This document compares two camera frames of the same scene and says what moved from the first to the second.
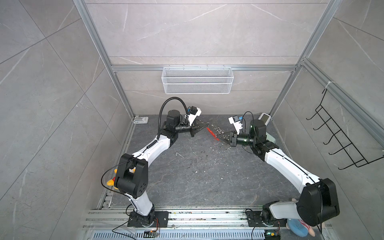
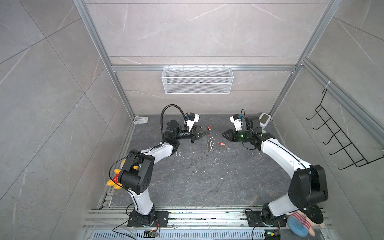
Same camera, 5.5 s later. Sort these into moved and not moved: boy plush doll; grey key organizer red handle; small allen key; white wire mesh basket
Moved: grey key organizer red handle
Not moved: white wire mesh basket; small allen key; boy plush doll
